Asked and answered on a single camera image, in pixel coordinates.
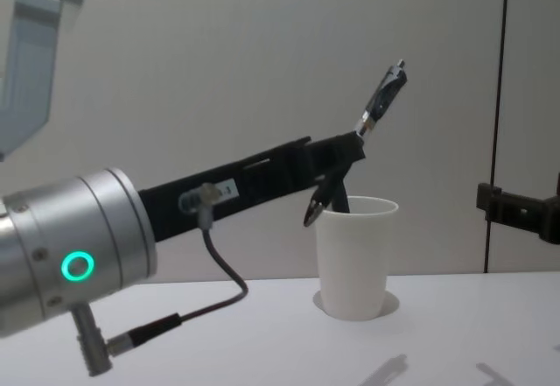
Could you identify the thin black vertical pole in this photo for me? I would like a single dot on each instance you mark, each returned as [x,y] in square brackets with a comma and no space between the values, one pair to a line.
[496,97]

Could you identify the black and silver pen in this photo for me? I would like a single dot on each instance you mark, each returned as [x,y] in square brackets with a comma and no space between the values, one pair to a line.
[385,93]

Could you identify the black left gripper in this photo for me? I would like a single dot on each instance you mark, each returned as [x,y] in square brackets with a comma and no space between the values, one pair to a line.
[262,180]

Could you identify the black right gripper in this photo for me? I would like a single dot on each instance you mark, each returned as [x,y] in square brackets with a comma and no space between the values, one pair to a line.
[553,219]

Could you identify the white paper cup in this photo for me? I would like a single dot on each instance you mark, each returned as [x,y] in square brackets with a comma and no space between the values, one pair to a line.
[354,259]

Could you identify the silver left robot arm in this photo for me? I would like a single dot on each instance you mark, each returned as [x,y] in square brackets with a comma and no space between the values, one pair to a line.
[100,224]

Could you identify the white table cloth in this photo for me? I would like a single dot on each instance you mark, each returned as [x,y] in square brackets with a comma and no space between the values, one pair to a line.
[306,351]

